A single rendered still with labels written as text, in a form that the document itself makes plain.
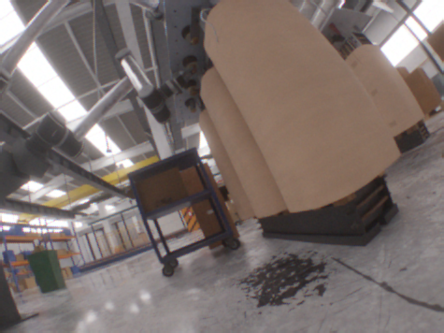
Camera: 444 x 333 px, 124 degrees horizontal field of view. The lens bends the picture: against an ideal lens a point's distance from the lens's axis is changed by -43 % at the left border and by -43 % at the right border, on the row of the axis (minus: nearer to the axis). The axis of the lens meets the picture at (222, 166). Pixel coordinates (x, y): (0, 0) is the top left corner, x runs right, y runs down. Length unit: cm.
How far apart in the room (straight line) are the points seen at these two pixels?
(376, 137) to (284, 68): 37
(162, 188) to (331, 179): 139
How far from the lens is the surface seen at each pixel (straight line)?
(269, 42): 74
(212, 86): 118
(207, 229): 224
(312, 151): 60
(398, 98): 224
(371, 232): 77
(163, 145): 1236
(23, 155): 182
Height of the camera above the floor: 31
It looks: 12 degrees up
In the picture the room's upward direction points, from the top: 24 degrees counter-clockwise
